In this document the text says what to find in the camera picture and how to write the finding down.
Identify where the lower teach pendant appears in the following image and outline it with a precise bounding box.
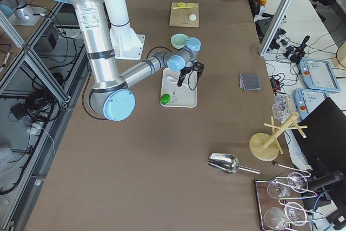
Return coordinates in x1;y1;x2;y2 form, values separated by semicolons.
294;88;329;120

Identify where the mint green bowl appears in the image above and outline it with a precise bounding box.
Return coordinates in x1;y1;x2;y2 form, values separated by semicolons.
170;34;189;49

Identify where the green pepper toy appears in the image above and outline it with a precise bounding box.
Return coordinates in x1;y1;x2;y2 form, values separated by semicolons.
160;94;171;105

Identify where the wooden mug tree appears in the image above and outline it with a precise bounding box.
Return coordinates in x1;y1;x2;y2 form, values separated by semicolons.
248;96;307;161

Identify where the steel metal scoop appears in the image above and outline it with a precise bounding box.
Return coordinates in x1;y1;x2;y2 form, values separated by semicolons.
208;153;260;174

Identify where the wine glass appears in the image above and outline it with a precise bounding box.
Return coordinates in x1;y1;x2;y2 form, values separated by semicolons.
263;202;308;230
267;171;308;199

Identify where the upper wine glass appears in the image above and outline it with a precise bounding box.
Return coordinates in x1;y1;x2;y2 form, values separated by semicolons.
267;171;308;199

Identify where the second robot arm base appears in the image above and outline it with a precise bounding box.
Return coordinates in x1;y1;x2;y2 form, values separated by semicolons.
1;0;39;26

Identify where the aluminium frame post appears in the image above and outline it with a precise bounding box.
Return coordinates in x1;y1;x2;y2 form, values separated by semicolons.
258;0;292;56

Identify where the lower wine glass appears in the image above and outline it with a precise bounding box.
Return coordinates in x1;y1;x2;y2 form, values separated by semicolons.
263;202;308;230

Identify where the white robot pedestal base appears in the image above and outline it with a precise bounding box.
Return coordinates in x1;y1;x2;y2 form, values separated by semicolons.
105;0;145;60

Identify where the wooden cutting board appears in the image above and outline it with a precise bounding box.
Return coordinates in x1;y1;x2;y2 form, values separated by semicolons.
169;2;199;28

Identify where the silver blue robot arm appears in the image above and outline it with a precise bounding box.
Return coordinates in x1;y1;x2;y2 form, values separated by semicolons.
54;0;201;121

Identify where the upper teach pendant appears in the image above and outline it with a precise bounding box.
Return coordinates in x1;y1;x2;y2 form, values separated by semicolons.
299;58;341;93

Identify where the black monitor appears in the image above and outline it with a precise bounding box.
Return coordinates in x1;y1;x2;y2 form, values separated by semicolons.
292;97;345;173

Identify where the clear glass jar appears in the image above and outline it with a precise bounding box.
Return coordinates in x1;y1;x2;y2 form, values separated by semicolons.
272;94;296;121

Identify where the wire glass rack tray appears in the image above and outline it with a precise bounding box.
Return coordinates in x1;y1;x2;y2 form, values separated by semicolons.
254;171;324;230

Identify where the grey folded cloth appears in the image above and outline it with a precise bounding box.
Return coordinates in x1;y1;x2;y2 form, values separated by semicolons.
239;74;261;91

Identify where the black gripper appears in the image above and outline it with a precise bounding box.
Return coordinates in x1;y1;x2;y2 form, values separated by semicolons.
177;65;194;87

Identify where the teach pendant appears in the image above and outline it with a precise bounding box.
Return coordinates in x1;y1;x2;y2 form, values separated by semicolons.
299;58;341;93
294;88;329;120

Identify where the cream rabbit print tray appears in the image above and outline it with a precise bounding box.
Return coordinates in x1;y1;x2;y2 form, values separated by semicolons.
160;68;197;108

